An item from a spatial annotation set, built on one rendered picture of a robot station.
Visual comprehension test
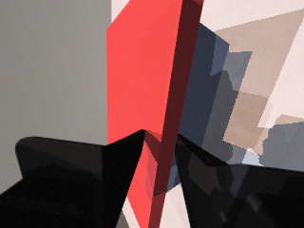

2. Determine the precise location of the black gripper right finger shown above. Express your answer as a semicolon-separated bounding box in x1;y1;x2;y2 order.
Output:
175;134;304;228

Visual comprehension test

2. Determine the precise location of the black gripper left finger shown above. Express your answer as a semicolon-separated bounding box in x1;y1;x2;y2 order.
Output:
15;129;145;228

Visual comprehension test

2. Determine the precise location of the red box lid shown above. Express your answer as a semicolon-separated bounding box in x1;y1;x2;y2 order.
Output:
106;0;204;228

